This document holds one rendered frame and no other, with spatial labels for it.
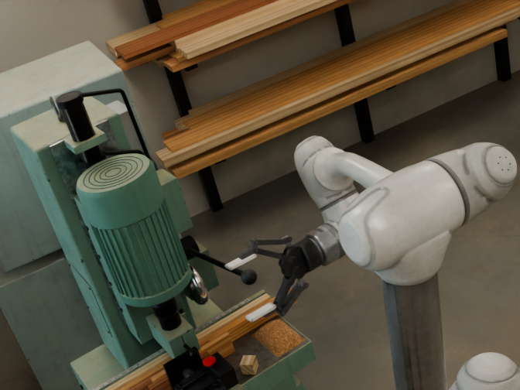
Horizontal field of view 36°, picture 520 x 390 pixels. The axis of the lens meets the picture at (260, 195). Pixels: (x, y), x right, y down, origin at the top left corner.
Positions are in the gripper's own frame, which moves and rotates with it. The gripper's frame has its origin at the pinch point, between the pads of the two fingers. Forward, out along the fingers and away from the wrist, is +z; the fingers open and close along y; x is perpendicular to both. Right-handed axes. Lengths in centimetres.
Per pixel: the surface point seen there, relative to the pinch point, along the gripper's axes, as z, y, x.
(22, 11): -26, 70, -231
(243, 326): -3.0, -17.5, -18.8
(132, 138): 0, 35, -37
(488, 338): -108, -102, -67
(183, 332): 13.3, -7.7, -13.1
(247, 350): 0.0, -21.2, -13.8
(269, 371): -0.4, -23.9, -4.3
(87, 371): 33, -23, -55
